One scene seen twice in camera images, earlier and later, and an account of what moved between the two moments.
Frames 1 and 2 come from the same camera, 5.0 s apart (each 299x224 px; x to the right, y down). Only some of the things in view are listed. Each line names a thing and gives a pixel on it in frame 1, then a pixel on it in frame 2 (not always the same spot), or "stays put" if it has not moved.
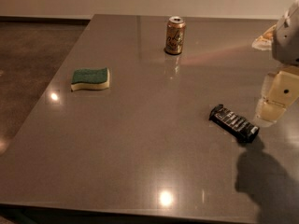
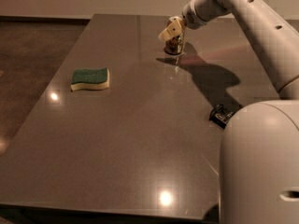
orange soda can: x=176 y=29 stays put
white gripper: x=287 y=39 → x=193 y=18
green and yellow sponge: x=86 y=79 stays put
